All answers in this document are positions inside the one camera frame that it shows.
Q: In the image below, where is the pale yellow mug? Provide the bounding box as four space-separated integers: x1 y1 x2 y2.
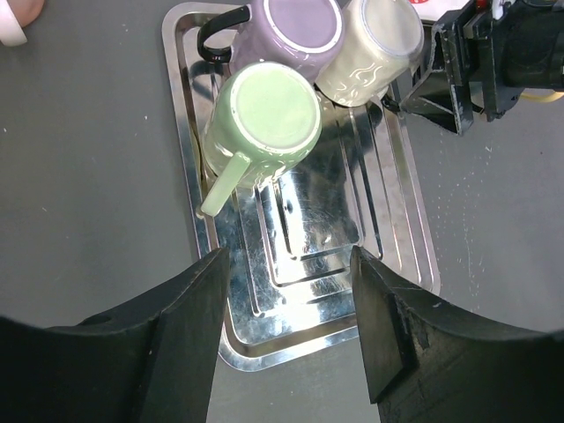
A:
520 92 564 104

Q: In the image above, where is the cream white mug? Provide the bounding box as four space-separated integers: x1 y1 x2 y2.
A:
315 0 424 108

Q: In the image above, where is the steel mug tray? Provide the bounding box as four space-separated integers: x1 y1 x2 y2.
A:
161 2 441 372

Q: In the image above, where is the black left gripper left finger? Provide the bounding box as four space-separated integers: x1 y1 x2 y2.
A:
1 249 230 422

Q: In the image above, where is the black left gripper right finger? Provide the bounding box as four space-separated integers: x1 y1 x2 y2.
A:
351 247 563 422

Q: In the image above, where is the pink white mug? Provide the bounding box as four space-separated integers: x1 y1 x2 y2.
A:
0 0 45 47

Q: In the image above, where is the light green mug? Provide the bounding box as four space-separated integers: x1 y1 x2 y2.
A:
201 62 322 217

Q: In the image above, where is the strawberry pattern square tray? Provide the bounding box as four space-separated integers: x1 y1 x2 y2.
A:
410 0 468 23

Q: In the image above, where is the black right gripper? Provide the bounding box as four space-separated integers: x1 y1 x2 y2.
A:
399 1 563 136

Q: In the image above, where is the mauve purple mug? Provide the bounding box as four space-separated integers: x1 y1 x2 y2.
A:
197 0 345 85

